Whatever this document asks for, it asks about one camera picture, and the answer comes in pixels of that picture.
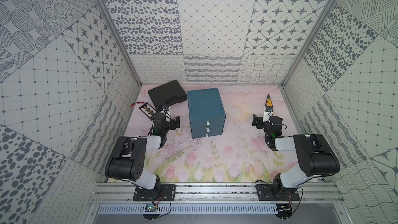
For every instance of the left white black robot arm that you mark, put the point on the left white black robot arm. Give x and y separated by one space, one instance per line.
126 162

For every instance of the white slotted cable duct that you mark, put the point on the white slotted cable duct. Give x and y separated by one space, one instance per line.
199 208

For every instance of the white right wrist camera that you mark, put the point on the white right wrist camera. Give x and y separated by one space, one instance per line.
266 116

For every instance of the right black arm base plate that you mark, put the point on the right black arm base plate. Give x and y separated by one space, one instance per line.
266 192

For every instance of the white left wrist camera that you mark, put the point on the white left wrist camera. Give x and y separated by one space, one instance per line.
165 109

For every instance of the green circuit board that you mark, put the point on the green circuit board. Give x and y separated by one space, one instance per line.
150 209

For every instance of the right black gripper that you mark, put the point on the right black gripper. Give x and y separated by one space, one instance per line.
259 122

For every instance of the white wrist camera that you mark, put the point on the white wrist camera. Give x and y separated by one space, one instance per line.
165 109
266 116

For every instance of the yellow black pliers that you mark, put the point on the yellow black pliers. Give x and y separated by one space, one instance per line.
268 104

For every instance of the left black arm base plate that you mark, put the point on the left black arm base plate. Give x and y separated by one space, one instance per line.
162 192

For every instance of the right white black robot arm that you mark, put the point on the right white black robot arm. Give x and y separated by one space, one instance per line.
314 155

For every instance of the teal plastic drawer cabinet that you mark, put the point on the teal plastic drawer cabinet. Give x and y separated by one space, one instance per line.
206 113

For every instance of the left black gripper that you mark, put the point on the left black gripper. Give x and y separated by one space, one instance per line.
160 117

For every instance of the aluminium mounting rail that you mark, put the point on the aluminium mounting rail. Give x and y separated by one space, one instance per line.
220 193

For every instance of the black plastic case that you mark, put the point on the black plastic case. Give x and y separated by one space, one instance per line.
167 94

